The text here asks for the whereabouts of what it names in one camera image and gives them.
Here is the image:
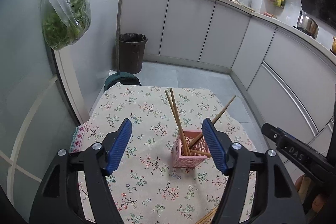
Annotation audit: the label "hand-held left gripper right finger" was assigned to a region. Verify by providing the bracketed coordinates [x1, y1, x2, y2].
[202, 118, 307, 224]

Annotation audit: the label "pink perforated utensil holder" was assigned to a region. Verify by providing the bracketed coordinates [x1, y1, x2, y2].
[172, 130, 213, 169]

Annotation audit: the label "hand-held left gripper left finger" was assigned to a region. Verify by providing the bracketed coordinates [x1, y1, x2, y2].
[29, 118, 132, 224]

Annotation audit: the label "steel pot on stove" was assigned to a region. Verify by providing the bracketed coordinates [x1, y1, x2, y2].
[296, 10, 319, 39]

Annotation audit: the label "pink patterned cloth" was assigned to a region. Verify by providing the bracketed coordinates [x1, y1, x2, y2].
[69, 123, 89, 154]

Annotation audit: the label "green mop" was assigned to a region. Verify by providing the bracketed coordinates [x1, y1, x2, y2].
[103, 0, 140, 92]

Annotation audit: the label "pile of wooden chopsticks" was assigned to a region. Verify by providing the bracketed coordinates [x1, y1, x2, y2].
[195, 207, 218, 224]

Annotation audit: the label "glass sliding door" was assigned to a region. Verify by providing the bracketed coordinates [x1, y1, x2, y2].
[0, 0, 92, 222]

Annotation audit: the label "dark brown trash bin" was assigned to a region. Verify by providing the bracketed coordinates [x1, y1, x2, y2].
[116, 33, 148, 75]

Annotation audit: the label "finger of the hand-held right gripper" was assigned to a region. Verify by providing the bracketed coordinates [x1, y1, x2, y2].
[261, 123, 336, 181]

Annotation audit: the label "white kitchen base cabinets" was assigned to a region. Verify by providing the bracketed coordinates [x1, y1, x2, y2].
[121, 0, 336, 181]

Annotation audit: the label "person's right hand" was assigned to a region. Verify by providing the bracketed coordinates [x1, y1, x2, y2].
[295, 175, 332, 212]

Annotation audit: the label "floral tablecloth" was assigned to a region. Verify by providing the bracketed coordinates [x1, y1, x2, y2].
[70, 82, 257, 224]

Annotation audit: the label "wooden chopstick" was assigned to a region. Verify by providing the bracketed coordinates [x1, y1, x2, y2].
[165, 90, 189, 156]
[188, 95, 237, 149]
[169, 88, 192, 156]
[190, 149, 212, 158]

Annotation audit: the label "plastic bag of greens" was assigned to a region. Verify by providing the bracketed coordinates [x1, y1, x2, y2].
[35, 0, 92, 51]

